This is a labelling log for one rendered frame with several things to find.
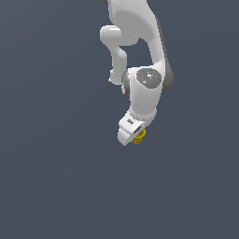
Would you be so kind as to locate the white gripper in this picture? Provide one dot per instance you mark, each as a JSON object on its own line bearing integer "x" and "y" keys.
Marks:
{"x": 128, "y": 129}

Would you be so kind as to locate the small yellow object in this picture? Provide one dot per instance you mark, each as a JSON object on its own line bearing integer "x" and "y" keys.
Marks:
{"x": 139, "y": 136}

